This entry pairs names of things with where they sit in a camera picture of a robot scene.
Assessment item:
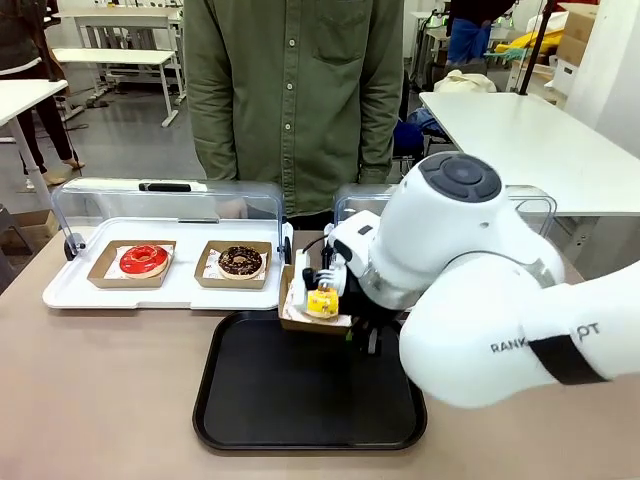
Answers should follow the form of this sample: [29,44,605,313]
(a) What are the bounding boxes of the white storage box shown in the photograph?
[551,57,581,95]

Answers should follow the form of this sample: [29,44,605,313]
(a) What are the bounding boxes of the brown cardboard food tray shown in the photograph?
[193,240,274,291]
[277,264,354,335]
[86,239,177,290]

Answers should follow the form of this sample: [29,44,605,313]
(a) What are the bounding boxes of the brown cardboard box stack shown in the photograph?
[556,1,600,64]

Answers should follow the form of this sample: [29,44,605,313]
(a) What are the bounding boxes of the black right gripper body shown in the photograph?
[342,272,407,332]

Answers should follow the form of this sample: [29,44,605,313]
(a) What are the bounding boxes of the background person dark clothes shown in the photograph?
[0,0,86,184]

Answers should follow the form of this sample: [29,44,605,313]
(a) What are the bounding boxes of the background person blue apron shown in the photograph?
[445,0,517,66]

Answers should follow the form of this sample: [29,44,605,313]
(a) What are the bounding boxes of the teal green glove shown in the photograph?
[482,43,532,62]

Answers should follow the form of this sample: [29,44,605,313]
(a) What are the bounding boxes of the person right forearm green sleeve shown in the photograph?
[183,84,241,182]

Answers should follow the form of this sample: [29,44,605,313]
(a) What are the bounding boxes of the white background workbench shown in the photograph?
[51,5,182,127]

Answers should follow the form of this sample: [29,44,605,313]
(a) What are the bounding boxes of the yellow glazed donut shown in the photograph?
[305,288,342,322]

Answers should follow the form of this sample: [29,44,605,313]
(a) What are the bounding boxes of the clear display lid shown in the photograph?
[333,182,558,237]
[51,177,288,253]

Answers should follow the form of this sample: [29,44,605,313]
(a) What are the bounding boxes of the person right hand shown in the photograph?
[216,198,250,220]

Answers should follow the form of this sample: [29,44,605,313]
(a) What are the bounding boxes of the white table with leg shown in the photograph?
[0,78,69,201]

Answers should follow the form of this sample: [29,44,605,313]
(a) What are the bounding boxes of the blue chair with clothing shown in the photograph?
[389,67,444,176]

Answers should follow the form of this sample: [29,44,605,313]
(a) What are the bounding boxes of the white printed paper liner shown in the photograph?
[205,246,269,280]
[282,297,351,330]
[103,243,176,280]

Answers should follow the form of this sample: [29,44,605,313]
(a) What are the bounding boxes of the person left forearm green sleeve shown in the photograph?
[355,84,405,184]

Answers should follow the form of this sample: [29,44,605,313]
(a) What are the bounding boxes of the chocolate sprinkled donut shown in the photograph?
[217,245,265,281]

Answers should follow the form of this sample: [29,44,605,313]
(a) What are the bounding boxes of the cardboard box on floor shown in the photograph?
[0,208,60,252]

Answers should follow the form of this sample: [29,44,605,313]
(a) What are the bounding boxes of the cream fabric bag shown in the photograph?
[433,68,498,94]

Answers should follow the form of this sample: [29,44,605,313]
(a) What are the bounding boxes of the yellow cloth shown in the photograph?
[508,28,567,56]

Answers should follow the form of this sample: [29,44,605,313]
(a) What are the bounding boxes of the person torso green shirt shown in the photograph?
[182,0,405,230]

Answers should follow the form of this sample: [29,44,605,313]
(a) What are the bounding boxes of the large white side table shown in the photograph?
[418,90,640,246]

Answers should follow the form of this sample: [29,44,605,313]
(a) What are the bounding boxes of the black plastic serving tray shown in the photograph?
[192,310,429,452]

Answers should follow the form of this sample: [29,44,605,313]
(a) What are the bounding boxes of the red glazed donut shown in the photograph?
[119,243,170,280]

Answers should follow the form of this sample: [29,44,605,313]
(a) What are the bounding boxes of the white display tray base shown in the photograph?
[42,217,294,312]

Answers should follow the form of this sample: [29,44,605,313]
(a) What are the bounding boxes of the black stand pole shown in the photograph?
[517,0,556,96]

